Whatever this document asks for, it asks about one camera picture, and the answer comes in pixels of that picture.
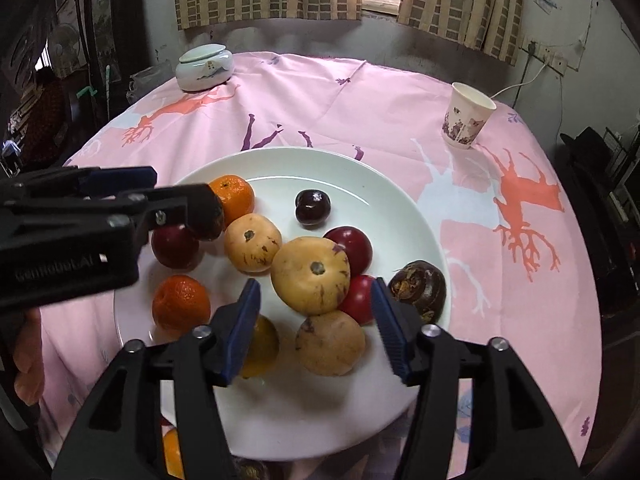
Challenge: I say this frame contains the dark red plum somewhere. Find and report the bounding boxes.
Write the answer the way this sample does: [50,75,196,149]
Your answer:
[151,226,200,270]

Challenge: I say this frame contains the round yellow-orange orange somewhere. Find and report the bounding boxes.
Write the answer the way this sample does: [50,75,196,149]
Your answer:
[163,428,184,479]

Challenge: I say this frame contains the white oval plate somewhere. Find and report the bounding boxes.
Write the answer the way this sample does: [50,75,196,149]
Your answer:
[113,146,452,463]

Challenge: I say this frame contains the white power cable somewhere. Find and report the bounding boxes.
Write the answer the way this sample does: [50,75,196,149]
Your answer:
[488,56,551,101]

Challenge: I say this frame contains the dark plum back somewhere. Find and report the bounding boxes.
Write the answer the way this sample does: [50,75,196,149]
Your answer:
[295,190,331,228]

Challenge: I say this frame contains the patterned paper cup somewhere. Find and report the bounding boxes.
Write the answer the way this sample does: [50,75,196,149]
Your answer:
[442,82,497,148]

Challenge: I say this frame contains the person left hand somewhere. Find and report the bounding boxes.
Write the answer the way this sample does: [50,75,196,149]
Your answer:
[13,309,44,406]

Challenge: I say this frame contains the large yellow pepino melon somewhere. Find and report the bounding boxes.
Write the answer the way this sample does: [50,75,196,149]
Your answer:
[270,236,350,316]

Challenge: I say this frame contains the pale striped pepino melon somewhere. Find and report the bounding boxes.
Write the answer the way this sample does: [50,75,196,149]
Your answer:
[224,214,283,274]

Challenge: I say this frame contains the orange mandarin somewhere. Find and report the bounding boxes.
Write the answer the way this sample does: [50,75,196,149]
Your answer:
[208,174,255,226]
[152,274,212,337]

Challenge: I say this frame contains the dark purple water chestnut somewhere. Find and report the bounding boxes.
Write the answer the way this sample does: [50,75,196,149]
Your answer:
[388,260,447,323]

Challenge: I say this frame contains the dark picture frame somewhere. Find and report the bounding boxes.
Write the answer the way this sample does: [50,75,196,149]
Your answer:
[84,0,151,92]

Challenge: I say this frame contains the pink patterned tablecloth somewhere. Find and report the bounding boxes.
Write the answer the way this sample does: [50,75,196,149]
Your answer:
[37,50,604,478]

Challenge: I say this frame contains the right checkered curtain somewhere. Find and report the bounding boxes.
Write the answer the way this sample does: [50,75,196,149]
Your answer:
[398,0,524,65]

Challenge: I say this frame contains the wall power strip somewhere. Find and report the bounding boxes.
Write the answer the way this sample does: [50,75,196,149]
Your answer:
[521,38,568,77]

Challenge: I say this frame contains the white lidded ceramic jar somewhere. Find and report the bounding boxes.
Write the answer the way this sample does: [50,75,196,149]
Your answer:
[175,44,234,92]

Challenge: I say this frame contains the yellow-green orange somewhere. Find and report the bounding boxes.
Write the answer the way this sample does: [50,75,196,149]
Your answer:
[240,315,280,379]

